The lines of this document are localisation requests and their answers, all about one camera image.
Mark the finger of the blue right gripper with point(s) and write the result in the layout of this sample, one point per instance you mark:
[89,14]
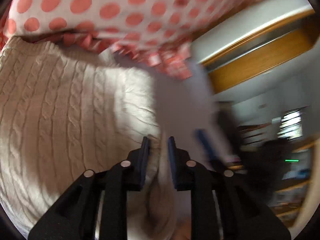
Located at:
[203,139]

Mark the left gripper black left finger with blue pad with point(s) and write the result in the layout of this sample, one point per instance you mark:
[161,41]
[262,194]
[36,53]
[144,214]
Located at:
[96,202]

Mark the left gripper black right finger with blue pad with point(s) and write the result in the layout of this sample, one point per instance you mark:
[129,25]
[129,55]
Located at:
[221,206]

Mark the beige cable-knit sweater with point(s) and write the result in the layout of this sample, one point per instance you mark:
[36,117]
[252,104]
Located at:
[65,111]

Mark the lavender bed sheet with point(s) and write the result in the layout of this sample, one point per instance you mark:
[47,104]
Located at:
[183,106]

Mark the pink polka dot pillow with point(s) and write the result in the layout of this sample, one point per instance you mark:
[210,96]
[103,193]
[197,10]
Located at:
[154,32]

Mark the wooden door frame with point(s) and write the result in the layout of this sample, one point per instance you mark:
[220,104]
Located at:
[263,50]

